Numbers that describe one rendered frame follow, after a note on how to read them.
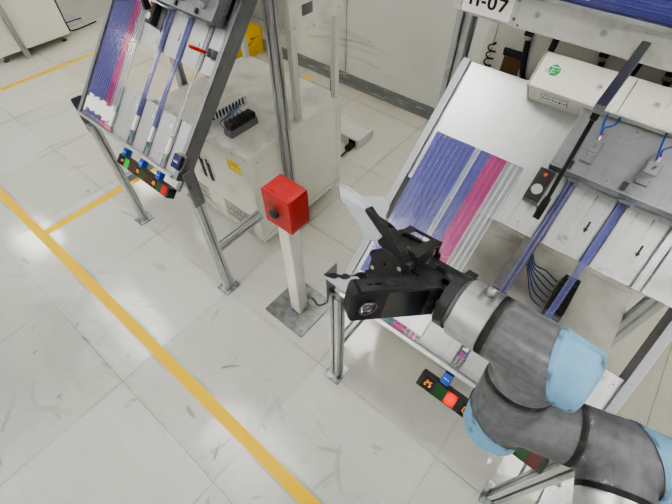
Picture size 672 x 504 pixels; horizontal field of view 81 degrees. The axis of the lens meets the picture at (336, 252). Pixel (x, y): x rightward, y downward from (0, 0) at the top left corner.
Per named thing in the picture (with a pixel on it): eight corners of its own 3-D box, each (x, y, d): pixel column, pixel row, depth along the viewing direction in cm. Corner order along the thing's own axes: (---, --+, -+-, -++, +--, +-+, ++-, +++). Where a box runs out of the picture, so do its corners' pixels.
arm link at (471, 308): (465, 362, 45) (491, 309, 40) (430, 339, 47) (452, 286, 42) (492, 331, 50) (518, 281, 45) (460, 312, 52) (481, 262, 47)
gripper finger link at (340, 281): (350, 280, 64) (394, 277, 57) (325, 295, 60) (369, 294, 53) (344, 263, 63) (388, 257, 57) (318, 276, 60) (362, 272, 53)
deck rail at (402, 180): (348, 293, 119) (339, 294, 113) (343, 290, 119) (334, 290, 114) (473, 70, 106) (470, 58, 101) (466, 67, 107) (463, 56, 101)
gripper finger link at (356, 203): (361, 179, 55) (394, 235, 55) (332, 188, 51) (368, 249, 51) (374, 166, 53) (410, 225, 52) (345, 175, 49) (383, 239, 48)
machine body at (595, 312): (519, 430, 158) (601, 370, 109) (377, 329, 186) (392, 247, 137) (575, 318, 189) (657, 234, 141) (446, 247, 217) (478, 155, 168)
